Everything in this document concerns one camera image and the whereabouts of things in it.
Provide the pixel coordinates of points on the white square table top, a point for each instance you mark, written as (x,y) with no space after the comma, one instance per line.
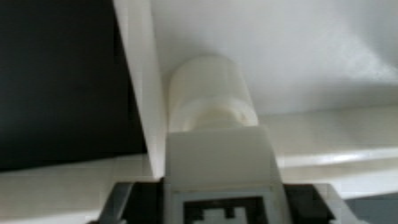
(314,48)

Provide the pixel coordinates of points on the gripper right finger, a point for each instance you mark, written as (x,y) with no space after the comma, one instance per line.
(316,205)

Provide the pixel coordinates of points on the white U-shaped fence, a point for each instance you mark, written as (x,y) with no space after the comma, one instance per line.
(55,195)

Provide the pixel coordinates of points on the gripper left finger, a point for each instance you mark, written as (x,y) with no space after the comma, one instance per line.
(133,206)

